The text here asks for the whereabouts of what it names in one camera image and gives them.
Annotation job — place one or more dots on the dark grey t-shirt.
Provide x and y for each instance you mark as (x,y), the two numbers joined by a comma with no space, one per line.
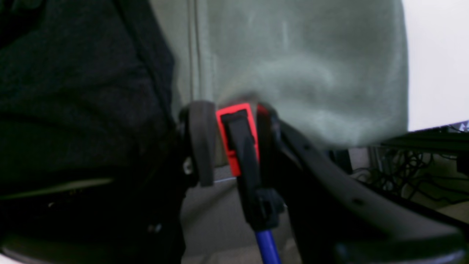
(85,89)

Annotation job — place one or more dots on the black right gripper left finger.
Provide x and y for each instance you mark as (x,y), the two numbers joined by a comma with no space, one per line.
(198,133)

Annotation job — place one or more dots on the red black clamp left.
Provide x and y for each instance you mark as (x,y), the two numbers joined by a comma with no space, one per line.
(261,205)

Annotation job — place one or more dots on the light green table cloth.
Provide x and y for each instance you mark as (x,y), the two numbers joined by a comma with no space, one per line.
(336,70)

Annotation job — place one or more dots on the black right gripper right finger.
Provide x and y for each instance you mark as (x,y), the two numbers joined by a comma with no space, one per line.
(338,220)

